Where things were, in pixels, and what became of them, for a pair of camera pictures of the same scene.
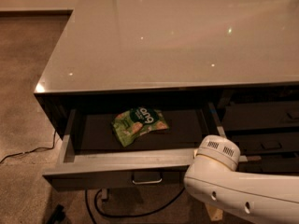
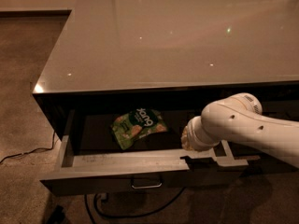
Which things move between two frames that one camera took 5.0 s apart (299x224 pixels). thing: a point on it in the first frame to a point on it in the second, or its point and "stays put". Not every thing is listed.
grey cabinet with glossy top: x=236 y=49 stays put
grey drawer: x=92 y=158 stays put
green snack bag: x=130 y=124 stays put
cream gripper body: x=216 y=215 to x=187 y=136
